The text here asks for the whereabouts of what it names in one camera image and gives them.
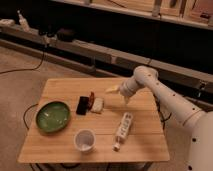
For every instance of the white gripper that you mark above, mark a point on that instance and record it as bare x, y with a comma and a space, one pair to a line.
128, 88

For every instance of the red pepper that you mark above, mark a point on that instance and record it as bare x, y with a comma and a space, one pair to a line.
91, 100

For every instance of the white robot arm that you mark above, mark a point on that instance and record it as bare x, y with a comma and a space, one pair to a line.
195, 120

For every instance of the white power strip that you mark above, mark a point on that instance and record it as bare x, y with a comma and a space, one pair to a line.
123, 130

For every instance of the black rectangular block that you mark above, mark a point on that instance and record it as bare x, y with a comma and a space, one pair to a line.
82, 105

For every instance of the wooden table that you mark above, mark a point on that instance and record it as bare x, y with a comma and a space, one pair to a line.
145, 142

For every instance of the white cup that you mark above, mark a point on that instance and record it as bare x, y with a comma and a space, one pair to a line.
84, 140

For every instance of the green plate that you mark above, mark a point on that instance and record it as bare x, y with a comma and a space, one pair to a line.
53, 117

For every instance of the black device on ledge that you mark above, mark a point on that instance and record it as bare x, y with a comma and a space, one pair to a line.
65, 35

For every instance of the white spray bottle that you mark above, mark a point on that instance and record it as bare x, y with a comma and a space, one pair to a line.
23, 22

